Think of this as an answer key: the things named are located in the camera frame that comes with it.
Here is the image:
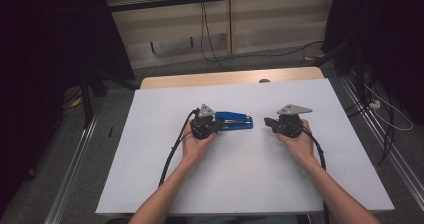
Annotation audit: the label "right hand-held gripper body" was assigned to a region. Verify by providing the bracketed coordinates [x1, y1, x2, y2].
[276, 103, 314, 139]

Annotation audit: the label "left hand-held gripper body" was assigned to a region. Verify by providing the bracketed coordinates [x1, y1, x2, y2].
[190, 103, 217, 141]

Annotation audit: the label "blue stapler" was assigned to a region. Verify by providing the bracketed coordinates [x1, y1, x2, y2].
[214, 110, 254, 132]

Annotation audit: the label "person's left hand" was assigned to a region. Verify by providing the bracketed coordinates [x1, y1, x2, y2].
[180, 120, 218, 169]

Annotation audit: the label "person's right hand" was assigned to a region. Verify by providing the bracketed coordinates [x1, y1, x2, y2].
[275, 118, 318, 169]

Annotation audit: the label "wooden table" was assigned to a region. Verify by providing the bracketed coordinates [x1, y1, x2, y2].
[139, 66, 325, 91]

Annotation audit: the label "white table cover sheet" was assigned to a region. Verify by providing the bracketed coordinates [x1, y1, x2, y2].
[95, 77, 396, 216]

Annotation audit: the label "black metal stand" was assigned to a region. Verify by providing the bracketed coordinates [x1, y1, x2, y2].
[79, 68, 140, 129]

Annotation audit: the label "black curtain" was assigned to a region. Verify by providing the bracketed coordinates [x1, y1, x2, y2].
[321, 0, 424, 125]
[0, 0, 136, 215]

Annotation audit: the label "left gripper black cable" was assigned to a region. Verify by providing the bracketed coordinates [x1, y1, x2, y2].
[157, 108, 200, 189]

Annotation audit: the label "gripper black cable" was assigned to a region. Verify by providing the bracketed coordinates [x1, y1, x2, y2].
[157, 108, 200, 189]
[298, 123, 332, 224]

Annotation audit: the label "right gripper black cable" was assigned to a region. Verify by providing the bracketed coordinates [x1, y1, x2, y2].
[298, 123, 332, 224]

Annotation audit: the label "aluminium floor rail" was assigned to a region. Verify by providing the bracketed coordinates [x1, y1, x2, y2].
[339, 76, 424, 203]
[44, 113, 100, 224]

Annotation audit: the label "black floor cables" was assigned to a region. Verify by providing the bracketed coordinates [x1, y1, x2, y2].
[344, 92, 398, 167]

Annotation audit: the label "black socket cable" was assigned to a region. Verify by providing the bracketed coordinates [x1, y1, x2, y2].
[199, 0, 234, 72]
[202, 0, 325, 66]

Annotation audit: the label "white floor cable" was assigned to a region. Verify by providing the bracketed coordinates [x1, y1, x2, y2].
[364, 83, 415, 132]

